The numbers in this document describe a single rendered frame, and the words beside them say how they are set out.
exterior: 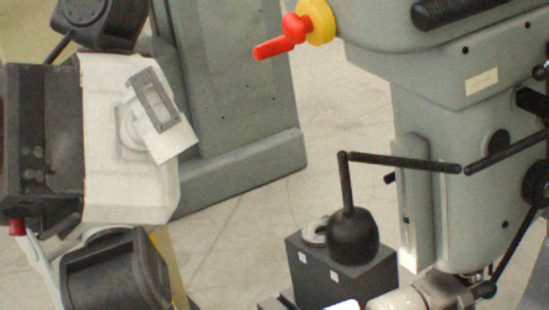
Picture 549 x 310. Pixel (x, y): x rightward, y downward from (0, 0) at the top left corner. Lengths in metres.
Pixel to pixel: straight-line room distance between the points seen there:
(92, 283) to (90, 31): 0.37
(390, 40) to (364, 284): 0.84
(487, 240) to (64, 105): 0.63
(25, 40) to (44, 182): 1.55
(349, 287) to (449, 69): 0.78
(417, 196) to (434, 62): 0.24
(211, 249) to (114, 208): 2.59
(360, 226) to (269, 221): 2.79
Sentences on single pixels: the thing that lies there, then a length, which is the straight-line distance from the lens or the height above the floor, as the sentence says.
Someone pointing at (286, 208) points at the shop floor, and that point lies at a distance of 3.99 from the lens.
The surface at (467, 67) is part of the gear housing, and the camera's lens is 1.05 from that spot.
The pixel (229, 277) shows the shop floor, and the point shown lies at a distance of 3.62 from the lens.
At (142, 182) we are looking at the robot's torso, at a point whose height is 1.52.
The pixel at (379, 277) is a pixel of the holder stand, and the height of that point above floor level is 1.05.
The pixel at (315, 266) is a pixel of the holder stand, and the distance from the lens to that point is 1.80.
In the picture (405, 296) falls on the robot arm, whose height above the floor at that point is 1.28.
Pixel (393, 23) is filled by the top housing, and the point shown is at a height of 1.78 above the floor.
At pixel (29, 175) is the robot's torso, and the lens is 1.18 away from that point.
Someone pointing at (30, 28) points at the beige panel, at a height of 1.35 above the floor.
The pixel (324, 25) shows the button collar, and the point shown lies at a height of 1.76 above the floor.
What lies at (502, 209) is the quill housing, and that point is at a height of 1.44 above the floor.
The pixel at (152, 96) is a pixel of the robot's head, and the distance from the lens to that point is 1.18.
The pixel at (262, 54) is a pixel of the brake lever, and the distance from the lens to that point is 1.12.
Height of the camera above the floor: 2.13
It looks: 29 degrees down
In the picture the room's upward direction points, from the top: 10 degrees counter-clockwise
